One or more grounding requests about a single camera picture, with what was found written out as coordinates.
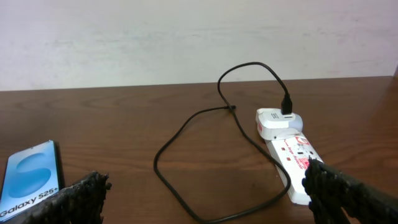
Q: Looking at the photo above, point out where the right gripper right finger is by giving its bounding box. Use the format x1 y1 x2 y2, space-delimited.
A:
302 159 397 223

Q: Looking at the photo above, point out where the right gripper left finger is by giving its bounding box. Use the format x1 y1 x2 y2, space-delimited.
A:
6 171 112 224

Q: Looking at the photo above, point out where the blue screen Galaxy smartphone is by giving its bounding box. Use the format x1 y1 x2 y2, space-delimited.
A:
1 140 65 223

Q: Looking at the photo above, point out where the black USB charging cable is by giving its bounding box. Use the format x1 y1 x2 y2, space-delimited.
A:
153 61 294 224

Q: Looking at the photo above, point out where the white power strip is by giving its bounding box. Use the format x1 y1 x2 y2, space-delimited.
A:
266 133 323 205

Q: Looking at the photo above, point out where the white USB wall charger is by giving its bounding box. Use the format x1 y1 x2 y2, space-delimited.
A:
256 108 303 141

